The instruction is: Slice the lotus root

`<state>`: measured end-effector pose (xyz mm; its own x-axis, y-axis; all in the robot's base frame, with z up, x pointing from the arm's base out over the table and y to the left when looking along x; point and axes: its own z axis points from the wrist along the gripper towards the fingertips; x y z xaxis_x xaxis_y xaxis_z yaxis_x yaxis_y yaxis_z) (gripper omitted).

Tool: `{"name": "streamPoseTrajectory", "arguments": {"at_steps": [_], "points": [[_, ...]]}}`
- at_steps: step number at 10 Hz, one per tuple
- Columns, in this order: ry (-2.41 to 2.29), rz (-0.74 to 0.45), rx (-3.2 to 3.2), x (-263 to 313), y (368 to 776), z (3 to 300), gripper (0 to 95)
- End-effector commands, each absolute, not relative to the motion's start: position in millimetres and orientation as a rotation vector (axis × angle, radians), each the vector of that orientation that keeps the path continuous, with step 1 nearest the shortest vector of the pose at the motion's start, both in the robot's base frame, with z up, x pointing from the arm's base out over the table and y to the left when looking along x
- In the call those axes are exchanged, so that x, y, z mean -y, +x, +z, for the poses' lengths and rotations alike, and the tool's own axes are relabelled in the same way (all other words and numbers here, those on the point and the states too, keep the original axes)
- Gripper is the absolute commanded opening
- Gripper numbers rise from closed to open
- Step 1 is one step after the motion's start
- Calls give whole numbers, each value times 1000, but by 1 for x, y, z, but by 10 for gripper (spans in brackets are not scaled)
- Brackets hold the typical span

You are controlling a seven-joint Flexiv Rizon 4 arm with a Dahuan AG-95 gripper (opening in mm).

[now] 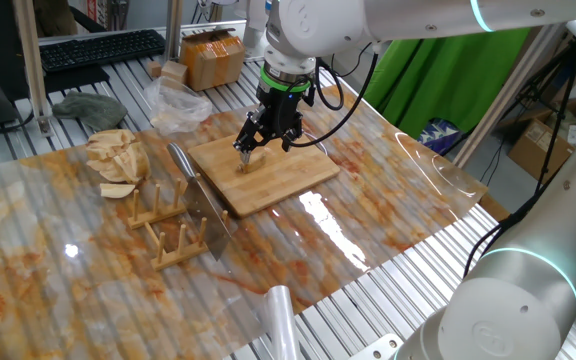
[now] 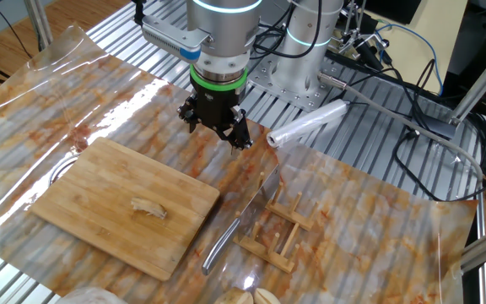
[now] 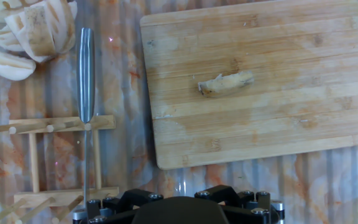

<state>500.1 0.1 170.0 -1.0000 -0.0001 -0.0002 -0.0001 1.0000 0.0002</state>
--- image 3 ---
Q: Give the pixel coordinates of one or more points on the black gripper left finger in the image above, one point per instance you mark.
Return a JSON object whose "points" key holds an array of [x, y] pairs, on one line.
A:
{"points": [[117, 205]]}

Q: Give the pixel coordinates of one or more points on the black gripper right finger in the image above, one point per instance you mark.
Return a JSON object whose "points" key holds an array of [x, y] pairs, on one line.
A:
{"points": [[250, 205]]}

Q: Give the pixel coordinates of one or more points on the lotus root piece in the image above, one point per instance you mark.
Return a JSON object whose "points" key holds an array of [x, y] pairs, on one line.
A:
{"points": [[225, 84]]}

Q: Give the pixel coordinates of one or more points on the steel cleaver knife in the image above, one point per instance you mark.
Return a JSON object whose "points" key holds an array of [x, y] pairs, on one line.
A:
{"points": [[85, 77]]}

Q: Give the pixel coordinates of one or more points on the pale lotus wedge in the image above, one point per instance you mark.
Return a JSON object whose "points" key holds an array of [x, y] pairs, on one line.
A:
{"points": [[11, 67]]}

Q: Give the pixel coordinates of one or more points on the wooden peg rack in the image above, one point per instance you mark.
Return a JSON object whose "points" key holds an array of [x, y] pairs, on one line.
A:
{"points": [[61, 197]]}

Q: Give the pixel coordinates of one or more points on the marble pattern plastic sheet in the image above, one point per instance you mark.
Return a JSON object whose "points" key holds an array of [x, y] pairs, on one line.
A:
{"points": [[120, 93]]}

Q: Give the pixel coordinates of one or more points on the bamboo cutting board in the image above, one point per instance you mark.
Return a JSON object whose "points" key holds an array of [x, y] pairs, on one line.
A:
{"points": [[259, 62]]}

